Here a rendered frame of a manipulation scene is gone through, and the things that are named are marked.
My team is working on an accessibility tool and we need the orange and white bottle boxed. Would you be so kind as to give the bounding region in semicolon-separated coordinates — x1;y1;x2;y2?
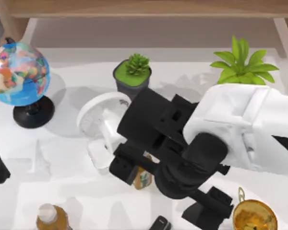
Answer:
133;152;159;191

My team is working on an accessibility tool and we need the black stapler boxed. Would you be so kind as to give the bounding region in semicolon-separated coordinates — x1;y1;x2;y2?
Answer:
148;215;172;230

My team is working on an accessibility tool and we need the white table fan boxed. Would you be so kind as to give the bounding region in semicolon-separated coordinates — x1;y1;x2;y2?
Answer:
76;92;133;170

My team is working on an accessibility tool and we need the small plant in grey pot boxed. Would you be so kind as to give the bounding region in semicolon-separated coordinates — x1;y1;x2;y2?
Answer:
113;53;153;101

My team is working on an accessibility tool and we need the amber bottle with white cap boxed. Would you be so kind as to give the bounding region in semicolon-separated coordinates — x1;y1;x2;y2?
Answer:
36;203;72;230

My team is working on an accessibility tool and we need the gold trophy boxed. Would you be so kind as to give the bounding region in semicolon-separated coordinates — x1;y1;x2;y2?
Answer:
232;186;278;230

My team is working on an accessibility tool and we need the large green leafy plant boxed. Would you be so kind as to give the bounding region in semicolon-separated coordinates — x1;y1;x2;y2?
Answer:
210;35;280;86

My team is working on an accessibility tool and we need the globe on black stand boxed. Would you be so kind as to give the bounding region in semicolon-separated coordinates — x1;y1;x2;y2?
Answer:
0;37;56;129

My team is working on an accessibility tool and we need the wooden open shelf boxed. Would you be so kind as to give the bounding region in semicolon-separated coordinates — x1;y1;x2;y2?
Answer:
0;0;288;59

